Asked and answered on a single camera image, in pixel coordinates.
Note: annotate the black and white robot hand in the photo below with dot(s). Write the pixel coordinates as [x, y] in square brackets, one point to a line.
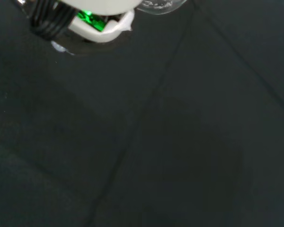
[97, 33]

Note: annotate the black bench cloth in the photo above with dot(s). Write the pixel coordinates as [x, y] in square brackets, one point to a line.
[156, 142]

